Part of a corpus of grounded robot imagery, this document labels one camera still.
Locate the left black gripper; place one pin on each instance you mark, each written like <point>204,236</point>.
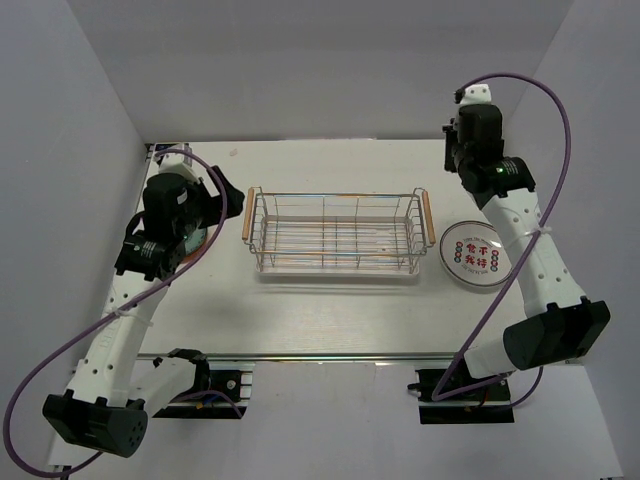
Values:
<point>215,204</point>

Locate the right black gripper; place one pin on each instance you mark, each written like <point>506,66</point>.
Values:
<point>450,134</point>

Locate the teal plate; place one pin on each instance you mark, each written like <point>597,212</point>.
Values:
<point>195,241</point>

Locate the orange plate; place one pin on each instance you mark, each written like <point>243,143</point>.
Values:
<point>195,253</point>

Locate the white plate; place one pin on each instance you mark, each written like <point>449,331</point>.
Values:
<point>471,236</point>
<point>476,272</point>

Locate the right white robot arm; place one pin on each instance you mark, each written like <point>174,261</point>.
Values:
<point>561,322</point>

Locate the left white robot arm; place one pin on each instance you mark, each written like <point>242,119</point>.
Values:
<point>102,407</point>

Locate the black corner label left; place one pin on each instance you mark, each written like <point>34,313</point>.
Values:
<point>165,146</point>

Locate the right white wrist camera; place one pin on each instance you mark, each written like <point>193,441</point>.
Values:
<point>476,94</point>

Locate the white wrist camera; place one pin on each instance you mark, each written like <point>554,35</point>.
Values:
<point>175,163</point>
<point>476,94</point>

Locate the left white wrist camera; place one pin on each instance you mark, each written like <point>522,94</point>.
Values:
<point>175,163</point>

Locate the metal wire dish rack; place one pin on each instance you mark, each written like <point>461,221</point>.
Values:
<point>338,226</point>

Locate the aluminium front rail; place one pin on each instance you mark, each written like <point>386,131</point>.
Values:
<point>328,357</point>

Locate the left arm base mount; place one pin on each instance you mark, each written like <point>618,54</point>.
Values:
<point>223,389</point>

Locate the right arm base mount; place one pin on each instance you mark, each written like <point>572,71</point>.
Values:
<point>486,405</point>

